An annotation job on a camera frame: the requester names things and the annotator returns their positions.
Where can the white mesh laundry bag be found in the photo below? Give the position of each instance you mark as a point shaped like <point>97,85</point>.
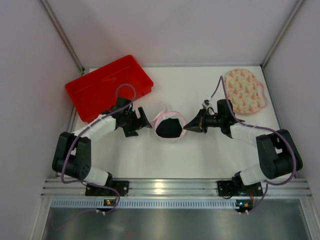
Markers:
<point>161,112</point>

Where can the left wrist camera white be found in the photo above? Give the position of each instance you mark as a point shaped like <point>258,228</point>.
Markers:
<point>128,111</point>

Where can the black bra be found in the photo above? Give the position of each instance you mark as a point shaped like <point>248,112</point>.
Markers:
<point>169,128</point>

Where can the floral pink laundry bag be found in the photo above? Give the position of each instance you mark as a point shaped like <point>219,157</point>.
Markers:
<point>245,92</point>

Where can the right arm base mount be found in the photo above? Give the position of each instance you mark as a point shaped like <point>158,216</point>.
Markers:
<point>229,188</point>

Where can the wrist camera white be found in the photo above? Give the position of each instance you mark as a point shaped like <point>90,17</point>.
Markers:
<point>128,111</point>
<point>207,103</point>

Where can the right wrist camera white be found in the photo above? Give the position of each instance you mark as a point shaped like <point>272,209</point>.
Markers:
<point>207,103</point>

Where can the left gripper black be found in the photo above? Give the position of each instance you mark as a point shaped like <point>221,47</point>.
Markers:
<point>133,120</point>

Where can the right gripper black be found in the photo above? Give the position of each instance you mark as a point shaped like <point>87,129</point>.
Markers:
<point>203,122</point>

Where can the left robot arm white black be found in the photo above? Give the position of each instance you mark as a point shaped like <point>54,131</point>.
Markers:
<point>73,153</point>

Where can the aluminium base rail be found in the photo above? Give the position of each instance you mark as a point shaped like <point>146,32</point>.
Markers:
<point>148,188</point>

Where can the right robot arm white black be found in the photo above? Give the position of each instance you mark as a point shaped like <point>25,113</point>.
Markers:
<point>277,152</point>

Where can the red plastic bin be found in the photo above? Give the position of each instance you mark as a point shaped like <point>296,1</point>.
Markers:
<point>95,92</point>

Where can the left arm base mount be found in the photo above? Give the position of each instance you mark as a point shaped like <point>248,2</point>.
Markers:
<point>121,186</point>

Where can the slotted cable duct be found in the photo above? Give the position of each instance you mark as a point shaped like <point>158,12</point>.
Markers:
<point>134,203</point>

